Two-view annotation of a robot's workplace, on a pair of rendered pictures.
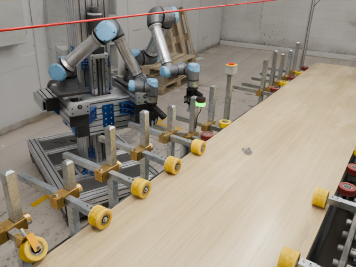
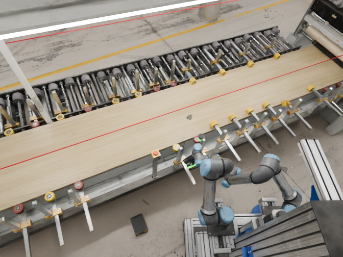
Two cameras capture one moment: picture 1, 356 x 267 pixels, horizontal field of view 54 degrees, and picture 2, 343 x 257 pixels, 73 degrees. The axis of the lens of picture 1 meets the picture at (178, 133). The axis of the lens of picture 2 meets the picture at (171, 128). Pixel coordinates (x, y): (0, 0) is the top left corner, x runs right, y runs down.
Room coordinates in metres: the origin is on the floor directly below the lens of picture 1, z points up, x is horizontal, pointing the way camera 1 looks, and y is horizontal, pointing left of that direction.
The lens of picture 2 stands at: (3.30, 0.12, 2.99)
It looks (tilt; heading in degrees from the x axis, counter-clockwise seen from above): 56 degrees down; 205
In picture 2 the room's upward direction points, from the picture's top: 8 degrees clockwise
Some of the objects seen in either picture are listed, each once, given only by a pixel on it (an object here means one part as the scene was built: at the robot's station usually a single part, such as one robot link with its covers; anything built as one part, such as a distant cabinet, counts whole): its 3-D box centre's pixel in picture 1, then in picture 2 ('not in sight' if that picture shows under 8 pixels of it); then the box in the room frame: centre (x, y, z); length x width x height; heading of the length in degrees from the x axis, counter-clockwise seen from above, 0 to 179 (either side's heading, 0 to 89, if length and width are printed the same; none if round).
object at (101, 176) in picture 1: (108, 170); (259, 124); (1.43, 0.32, 0.95); 0.14 x 0.06 x 0.05; 148
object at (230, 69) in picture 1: (231, 69); (155, 155); (2.51, -0.37, 1.18); 0.07 x 0.07 x 0.08; 58
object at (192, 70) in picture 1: (193, 71); (197, 149); (2.27, -0.09, 1.22); 0.09 x 0.08 x 0.11; 37
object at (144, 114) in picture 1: (144, 152); (239, 133); (1.66, 0.17, 0.93); 0.04 x 0.04 x 0.48; 58
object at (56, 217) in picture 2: (262, 88); (57, 220); (3.35, -0.82, 0.80); 0.44 x 0.03 x 0.04; 58
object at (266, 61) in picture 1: (262, 85); (77, 200); (3.13, -0.76, 0.90); 0.04 x 0.04 x 0.48; 58
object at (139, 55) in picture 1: (133, 58); (224, 215); (2.65, 0.36, 1.21); 0.13 x 0.12 x 0.14; 127
